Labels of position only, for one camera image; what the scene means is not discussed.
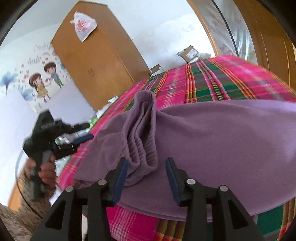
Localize brown cardboard box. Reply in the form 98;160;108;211
177;45;199;63

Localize white plastic bag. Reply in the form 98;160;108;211
70;11;97;42

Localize right floral sleeve forearm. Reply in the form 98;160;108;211
1;204;35;241

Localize pink plaid bed cover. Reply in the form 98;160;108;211
56;54;296;241

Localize person's left hand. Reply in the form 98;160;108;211
24;155;57;188

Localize wooden door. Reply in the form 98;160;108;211
234;0;295;89

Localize purple fleece sweater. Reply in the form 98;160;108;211
74;91;295;220

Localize left floral sleeve forearm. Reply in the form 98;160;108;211
18;171;55;220

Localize wooden wardrobe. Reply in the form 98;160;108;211
52;1;151;111

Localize small white cardboard box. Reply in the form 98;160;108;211
150;64;164;77

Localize cartoon couple wall sticker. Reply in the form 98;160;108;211
1;42;72;112

